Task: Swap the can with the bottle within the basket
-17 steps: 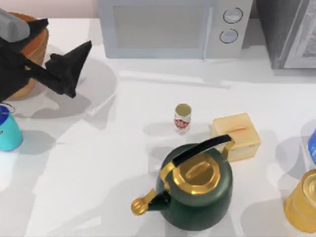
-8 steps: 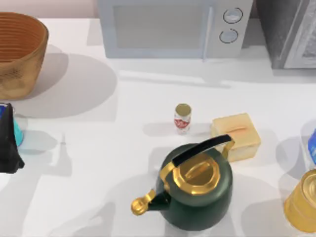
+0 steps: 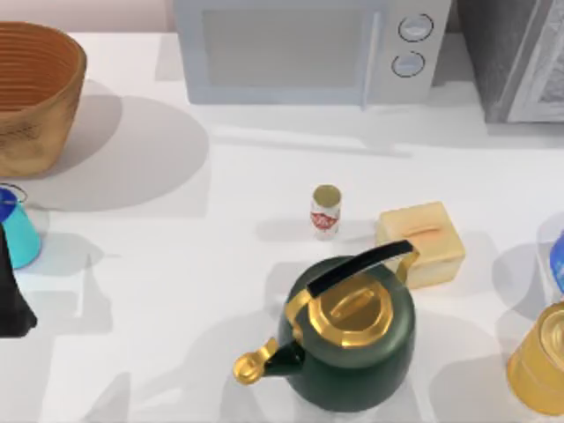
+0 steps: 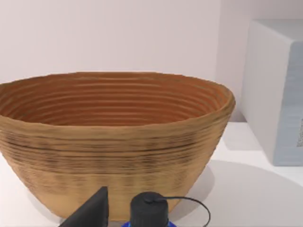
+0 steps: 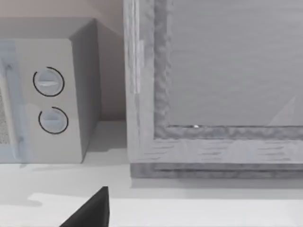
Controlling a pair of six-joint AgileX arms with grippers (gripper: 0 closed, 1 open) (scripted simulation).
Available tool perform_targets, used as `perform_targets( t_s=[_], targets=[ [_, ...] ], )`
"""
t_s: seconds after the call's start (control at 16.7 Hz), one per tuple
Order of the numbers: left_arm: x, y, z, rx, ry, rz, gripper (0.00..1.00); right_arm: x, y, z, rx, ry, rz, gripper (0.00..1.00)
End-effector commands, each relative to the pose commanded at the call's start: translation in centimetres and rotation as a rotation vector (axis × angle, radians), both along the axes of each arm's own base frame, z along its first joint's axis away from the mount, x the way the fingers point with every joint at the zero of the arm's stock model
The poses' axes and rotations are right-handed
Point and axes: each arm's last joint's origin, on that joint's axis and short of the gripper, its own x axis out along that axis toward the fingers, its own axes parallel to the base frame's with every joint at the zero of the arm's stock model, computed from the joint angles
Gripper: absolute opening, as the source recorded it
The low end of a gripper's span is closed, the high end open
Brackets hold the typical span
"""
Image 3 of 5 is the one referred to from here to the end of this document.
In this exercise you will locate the pale microwave oven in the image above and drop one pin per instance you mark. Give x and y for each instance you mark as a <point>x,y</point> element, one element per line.
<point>282,53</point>

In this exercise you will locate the brown woven basket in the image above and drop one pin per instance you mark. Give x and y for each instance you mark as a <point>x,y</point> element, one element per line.
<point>31,88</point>

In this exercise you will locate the gold can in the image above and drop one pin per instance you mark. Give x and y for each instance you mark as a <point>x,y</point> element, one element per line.
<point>539,361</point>

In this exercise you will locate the blue bottle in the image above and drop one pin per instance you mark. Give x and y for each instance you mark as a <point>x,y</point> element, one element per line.
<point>558,264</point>

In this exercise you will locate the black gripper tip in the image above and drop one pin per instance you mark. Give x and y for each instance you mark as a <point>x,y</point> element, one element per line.
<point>11,299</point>

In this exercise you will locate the microwave knob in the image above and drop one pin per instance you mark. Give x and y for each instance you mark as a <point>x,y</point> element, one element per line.
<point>415,26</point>
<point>407,64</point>

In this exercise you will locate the teal cup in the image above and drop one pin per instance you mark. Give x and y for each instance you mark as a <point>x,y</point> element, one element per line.
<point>20,233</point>

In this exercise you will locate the grey cabinet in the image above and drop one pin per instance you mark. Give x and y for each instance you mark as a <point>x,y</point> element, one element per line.
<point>515,61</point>

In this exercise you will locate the green and gold kettle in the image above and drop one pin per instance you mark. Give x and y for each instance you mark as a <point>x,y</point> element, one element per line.
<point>357,335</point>

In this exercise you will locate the red and white can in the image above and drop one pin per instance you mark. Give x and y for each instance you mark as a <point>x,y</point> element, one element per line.
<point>325,216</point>

